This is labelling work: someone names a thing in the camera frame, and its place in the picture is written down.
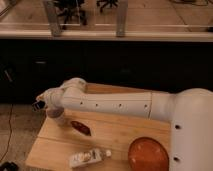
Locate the orange round plate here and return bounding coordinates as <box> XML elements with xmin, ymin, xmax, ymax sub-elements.
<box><xmin>128</xmin><ymin>137</ymin><xmax>169</xmax><ymax>171</ymax></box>

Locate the dark brown oval object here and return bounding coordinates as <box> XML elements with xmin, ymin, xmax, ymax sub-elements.
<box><xmin>71</xmin><ymin>121</ymin><xmax>91</xmax><ymax>136</ymax></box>

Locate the white plastic bottle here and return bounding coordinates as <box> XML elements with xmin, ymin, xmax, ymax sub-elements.
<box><xmin>69</xmin><ymin>148</ymin><xmax>112</xmax><ymax>168</ymax></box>

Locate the left black office chair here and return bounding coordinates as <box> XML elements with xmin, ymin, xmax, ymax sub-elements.
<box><xmin>53</xmin><ymin>0</ymin><xmax>87</xmax><ymax>29</ymax></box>

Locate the beige ceramic cup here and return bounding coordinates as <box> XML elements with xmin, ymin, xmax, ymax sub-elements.
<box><xmin>46</xmin><ymin>109</ymin><xmax>67</xmax><ymax>126</ymax></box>

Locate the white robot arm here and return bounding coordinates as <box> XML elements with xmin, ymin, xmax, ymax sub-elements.
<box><xmin>33</xmin><ymin>78</ymin><xmax>213</xmax><ymax>171</ymax></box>

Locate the metal window post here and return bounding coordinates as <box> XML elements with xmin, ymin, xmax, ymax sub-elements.
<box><xmin>43</xmin><ymin>0</ymin><xmax>62</xmax><ymax>37</ymax></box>
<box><xmin>116</xmin><ymin>0</ymin><xmax>128</xmax><ymax>37</ymax></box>

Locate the left metal window post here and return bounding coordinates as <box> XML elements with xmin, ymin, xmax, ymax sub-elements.
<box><xmin>43</xmin><ymin>0</ymin><xmax>62</xmax><ymax>37</ymax></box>

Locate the black cable left floor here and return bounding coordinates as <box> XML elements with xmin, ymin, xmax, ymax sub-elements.
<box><xmin>0</xmin><ymin>103</ymin><xmax>16</xmax><ymax>164</ymax></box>

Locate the black office chair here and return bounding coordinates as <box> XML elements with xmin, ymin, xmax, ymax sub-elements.
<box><xmin>96</xmin><ymin>0</ymin><xmax>118</xmax><ymax>13</ymax></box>
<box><xmin>53</xmin><ymin>0</ymin><xmax>87</xmax><ymax>29</ymax></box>

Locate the right black office chair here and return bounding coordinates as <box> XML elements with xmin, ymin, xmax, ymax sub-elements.
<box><xmin>96</xmin><ymin>0</ymin><xmax>118</xmax><ymax>13</ymax></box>

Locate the right metal window post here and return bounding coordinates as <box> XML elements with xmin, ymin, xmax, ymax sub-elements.
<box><xmin>116</xmin><ymin>0</ymin><xmax>128</xmax><ymax>37</ymax></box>

